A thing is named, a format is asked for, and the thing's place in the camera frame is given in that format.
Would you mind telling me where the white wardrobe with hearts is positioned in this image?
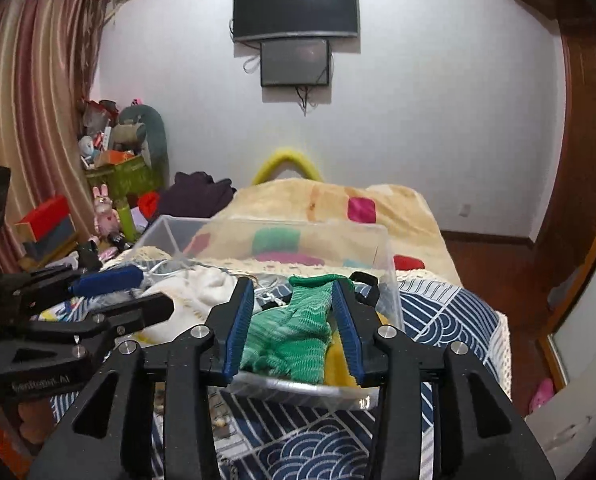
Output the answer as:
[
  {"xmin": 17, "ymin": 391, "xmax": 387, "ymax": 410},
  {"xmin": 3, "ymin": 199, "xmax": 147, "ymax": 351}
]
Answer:
[{"xmin": 526, "ymin": 270, "xmax": 596, "ymax": 479}]

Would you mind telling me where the beige patchwork fleece blanket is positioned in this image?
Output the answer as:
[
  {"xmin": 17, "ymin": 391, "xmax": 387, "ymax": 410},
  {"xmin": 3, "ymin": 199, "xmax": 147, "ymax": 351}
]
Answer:
[{"xmin": 181, "ymin": 178, "xmax": 460, "ymax": 285}]

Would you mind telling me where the yellow fuzzy arch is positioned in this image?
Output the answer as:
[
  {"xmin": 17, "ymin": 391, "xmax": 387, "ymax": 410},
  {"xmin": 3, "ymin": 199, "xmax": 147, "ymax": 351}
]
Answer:
[{"xmin": 251, "ymin": 148, "xmax": 324, "ymax": 185}]

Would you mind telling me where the clear plastic storage box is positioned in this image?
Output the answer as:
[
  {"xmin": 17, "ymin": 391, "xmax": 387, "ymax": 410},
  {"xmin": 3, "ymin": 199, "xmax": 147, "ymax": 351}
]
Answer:
[{"xmin": 128, "ymin": 213, "xmax": 405, "ymax": 411}]

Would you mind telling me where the white cloth pouch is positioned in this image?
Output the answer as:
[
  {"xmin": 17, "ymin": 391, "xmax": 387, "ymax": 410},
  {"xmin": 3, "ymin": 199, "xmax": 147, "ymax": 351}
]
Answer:
[{"xmin": 135, "ymin": 266, "xmax": 237, "ymax": 347}]

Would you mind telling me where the green knit glove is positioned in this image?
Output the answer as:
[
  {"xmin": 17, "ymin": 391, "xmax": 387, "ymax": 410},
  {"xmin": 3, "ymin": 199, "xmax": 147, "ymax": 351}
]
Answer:
[{"xmin": 240, "ymin": 274, "xmax": 351, "ymax": 385}]

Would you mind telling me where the yellow sponge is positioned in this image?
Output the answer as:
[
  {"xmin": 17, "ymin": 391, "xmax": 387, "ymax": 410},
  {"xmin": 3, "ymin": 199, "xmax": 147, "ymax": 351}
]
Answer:
[{"xmin": 324, "ymin": 312, "xmax": 361, "ymax": 388}]

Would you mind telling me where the navy wave pattern bedspread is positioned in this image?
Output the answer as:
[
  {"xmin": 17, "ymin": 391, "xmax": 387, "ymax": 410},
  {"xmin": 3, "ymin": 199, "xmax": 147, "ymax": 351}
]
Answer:
[{"xmin": 47, "ymin": 259, "xmax": 512, "ymax": 480}]

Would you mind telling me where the brown wooden door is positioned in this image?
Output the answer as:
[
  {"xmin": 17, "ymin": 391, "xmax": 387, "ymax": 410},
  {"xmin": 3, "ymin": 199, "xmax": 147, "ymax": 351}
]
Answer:
[{"xmin": 537, "ymin": 16, "xmax": 596, "ymax": 334}]

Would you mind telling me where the small wall monitor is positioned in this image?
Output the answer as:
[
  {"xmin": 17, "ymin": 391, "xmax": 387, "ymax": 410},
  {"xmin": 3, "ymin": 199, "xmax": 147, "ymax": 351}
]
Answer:
[{"xmin": 260, "ymin": 38, "xmax": 330, "ymax": 88}]

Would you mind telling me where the large wall television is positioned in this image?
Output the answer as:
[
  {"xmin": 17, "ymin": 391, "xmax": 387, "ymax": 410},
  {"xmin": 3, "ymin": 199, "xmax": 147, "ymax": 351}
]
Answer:
[{"xmin": 233, "ymin": 0, "xmax": 359, "ymax": 41}]

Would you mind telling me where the striped red beige curtain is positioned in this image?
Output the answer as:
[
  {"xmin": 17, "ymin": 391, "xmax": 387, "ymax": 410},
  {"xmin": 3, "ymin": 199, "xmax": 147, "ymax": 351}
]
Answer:
[{"xmin": 0, "ymin": 0, "xmax": 109, "ymax": 272}]

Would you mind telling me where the green grey plush toy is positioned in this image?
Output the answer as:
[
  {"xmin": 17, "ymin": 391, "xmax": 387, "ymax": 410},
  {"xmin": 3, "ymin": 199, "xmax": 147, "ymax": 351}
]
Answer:
[{"xmin": 109, "ymin": 104, "xmax": 169, "ymax": 180}]

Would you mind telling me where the dark purple garment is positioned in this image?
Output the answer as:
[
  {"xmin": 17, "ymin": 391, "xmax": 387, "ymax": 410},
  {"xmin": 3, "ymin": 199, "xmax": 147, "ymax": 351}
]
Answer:
[{"xmin": 155, "ymin": 171, "xmax": 236, "ymax": 218}]

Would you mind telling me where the pink rabbit toy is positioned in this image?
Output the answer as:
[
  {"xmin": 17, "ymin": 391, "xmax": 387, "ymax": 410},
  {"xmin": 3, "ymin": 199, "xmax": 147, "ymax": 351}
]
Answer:
[{"xmin": 93, "ymin": 183, "xmax": 120, "ymax": 240}]

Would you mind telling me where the green cardboard box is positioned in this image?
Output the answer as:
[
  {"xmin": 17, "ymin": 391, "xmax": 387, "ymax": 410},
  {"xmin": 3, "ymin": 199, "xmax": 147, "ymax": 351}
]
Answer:
[{"xmin": 84, "ymin": 156, "xmax": 162, "ymax": 200}]

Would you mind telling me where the green bottle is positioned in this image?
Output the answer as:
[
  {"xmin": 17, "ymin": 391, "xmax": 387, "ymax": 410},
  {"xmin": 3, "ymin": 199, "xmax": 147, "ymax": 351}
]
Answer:
[{"xmin": 115, "ymin": 198, "xmax": 138, "ymax": 243}]

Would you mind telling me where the person's left hand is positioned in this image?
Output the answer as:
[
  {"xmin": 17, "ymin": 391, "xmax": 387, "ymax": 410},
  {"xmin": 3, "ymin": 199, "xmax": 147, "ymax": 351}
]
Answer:
[{"xmin": 18, "ymin": 399, "xmax": 55, "ymax": 444}]

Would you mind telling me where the red box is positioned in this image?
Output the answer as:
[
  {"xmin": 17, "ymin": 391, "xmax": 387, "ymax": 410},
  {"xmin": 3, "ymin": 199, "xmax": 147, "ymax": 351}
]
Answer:
[{"xmin": 14, "ymin": 195, "xmax": 70, "ymax": 243}]

